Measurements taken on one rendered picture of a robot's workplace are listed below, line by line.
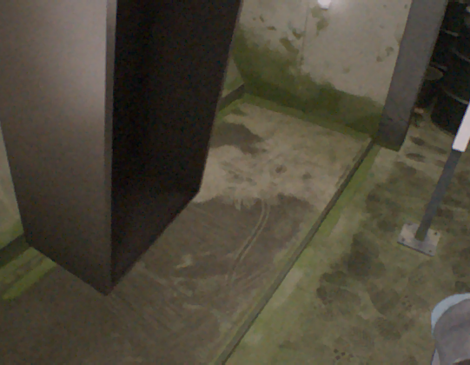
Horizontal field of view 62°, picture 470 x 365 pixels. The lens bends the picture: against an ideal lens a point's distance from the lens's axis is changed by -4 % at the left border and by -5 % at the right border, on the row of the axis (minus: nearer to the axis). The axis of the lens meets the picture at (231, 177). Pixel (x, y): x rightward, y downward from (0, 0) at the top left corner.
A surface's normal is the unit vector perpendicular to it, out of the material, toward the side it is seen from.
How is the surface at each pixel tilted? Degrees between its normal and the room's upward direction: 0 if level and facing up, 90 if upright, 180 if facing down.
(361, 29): 90
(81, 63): 90
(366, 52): 90
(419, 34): 90
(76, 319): 0
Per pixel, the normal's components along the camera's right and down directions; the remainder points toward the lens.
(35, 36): -0.45, 0.54
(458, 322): -0.64, -0.68
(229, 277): 0.04, -0.79
